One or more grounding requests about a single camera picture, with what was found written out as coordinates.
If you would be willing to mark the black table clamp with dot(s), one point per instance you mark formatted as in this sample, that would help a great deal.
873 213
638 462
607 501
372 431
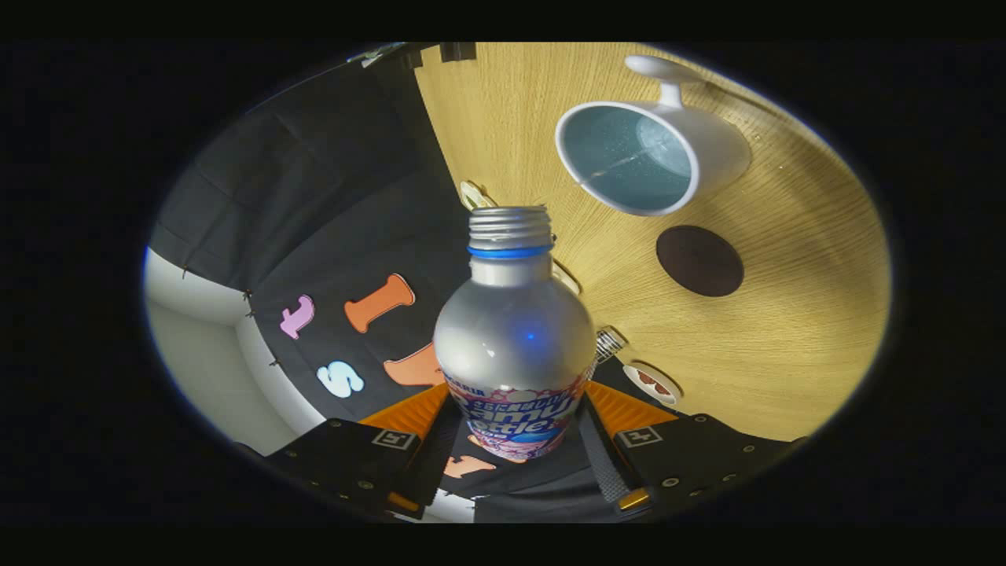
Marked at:
457 52
413 59

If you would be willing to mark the white cup with blue inside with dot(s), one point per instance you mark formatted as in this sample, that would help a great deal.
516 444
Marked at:
719 149

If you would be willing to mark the silver juice bottle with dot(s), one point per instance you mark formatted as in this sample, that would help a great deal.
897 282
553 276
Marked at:
511 338

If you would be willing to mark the white toaster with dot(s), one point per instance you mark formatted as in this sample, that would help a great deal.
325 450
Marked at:
567 278

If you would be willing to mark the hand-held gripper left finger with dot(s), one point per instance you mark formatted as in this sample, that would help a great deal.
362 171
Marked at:
428 472

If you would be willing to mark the dark brown round coaster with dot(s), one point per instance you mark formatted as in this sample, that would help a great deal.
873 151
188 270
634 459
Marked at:
699 261

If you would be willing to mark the wooden table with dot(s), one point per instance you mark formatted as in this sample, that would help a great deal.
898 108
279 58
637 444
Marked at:
786 354

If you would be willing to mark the brown food piece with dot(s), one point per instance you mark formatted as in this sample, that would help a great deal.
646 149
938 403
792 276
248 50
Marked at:
661 387
644 376

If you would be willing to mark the white round plate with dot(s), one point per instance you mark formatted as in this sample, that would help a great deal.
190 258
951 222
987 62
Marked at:
629 376

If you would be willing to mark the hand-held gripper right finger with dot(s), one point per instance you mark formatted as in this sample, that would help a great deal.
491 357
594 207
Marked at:
601 464

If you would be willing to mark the white divided snack tray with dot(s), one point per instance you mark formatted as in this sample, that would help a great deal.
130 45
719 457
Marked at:
473 195

